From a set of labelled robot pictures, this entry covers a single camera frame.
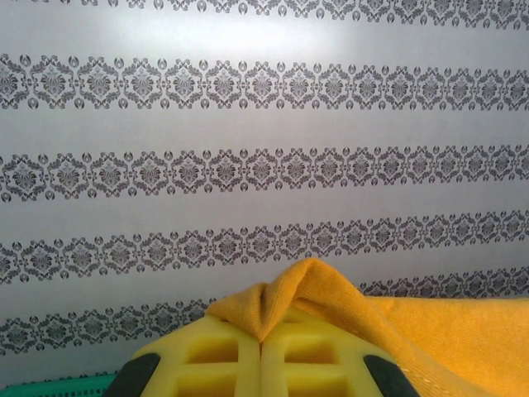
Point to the yellow printed t-shirt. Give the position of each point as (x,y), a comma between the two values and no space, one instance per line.
(434,331)

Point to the teal plastic basket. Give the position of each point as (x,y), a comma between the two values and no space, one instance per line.
(53,386)

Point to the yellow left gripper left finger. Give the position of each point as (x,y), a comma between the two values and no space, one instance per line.
(215,372)

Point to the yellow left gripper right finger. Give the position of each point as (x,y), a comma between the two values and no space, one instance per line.
(306,372)

